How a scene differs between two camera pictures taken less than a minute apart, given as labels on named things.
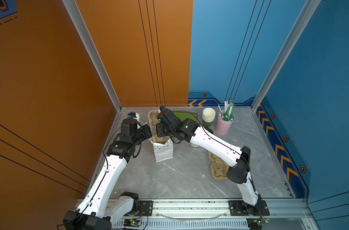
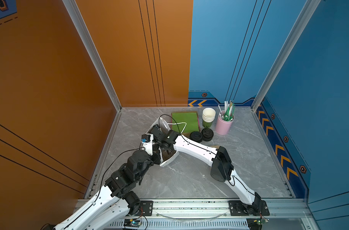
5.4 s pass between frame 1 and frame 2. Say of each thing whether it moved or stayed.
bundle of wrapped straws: stayed
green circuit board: stayed
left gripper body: moved
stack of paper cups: stayed
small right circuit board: stayed
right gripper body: moved
